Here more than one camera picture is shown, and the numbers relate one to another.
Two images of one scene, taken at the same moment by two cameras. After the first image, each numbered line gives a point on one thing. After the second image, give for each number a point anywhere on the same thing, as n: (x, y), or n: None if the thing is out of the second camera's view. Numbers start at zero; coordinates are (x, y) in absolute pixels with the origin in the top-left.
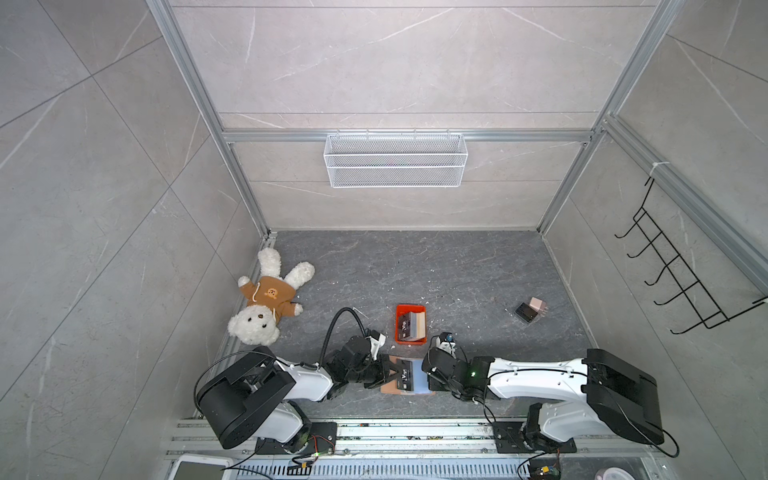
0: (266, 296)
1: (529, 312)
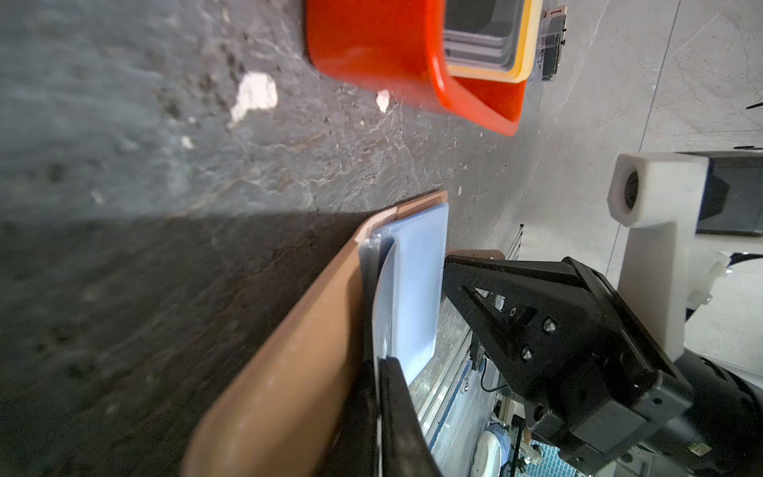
0: None
1: (551, 42)
